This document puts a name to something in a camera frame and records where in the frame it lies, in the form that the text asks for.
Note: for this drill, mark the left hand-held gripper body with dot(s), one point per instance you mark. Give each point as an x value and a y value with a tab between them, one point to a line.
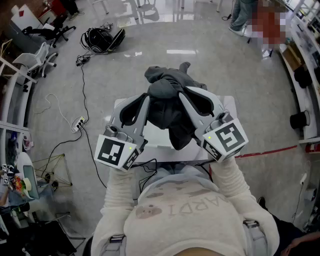
110	152

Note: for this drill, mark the black office chair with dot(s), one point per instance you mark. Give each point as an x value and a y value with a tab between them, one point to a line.
53	31

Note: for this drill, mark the person's left forearm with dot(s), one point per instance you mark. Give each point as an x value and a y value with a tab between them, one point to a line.
117	190

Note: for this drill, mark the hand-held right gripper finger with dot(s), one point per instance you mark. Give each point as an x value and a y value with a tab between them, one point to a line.
190	112
212	98

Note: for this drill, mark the red floor tape strip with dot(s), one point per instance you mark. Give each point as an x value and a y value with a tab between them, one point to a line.
265	152

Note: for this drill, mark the black bag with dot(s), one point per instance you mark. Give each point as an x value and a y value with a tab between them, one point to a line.
303	77

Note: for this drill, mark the roll of tape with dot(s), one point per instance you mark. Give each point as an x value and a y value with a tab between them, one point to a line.
28	184

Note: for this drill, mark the red fire extinguisher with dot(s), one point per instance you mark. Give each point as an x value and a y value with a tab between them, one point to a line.
313	147

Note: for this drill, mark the dark grey clothes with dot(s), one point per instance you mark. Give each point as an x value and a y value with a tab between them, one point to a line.
165	85

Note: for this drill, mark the white desk frame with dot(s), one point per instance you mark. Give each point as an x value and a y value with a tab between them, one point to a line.
11	105

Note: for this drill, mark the black backpack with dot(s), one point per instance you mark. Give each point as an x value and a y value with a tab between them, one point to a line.
100	40

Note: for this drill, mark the white shelf unit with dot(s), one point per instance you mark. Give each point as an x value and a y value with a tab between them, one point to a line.
303	82

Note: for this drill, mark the person's right forearm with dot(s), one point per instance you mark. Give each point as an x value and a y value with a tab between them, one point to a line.
232	180

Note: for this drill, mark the white power strip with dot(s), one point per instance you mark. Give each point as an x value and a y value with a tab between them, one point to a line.
79	123

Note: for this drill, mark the cardboard box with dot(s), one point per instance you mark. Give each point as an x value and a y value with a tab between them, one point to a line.
293	58

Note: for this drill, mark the person's black shoe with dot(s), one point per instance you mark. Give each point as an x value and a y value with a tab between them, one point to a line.
262	203

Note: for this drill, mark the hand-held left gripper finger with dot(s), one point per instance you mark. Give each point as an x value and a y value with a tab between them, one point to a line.
143	117
118	107

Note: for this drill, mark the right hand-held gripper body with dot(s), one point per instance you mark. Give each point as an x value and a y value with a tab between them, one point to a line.
227	140

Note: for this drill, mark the white office chair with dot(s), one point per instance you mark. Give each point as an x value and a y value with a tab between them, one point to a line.
37	58

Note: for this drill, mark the black cylindrical hat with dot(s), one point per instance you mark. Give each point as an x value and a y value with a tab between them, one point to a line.
299	120

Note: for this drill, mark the person's white fleece sweater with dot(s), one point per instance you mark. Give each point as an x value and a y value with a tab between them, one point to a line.
187	225

